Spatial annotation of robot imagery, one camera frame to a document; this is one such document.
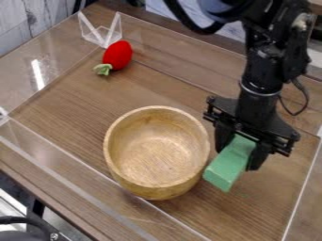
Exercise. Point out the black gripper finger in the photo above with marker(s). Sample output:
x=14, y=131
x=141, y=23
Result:
x=224, y=133
x=259, y=152

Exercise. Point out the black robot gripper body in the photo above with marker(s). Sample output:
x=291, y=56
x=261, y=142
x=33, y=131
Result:
x=251, y=114

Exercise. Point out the green rectangular stick block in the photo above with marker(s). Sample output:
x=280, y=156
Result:
x=229, y=163

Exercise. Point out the brown wooden bowl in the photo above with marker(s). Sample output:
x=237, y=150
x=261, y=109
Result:
x=155, y=149

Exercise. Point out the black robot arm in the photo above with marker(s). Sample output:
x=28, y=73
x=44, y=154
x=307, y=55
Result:
x=277, y=27

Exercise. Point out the red plush strawberry toy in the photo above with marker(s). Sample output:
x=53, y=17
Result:
x=116, y=57

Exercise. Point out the black stand under table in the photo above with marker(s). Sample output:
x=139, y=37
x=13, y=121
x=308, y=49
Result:
x=18, y=227

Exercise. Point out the clear acrylic corner bracket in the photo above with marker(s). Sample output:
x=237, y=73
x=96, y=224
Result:
x=101, y=36

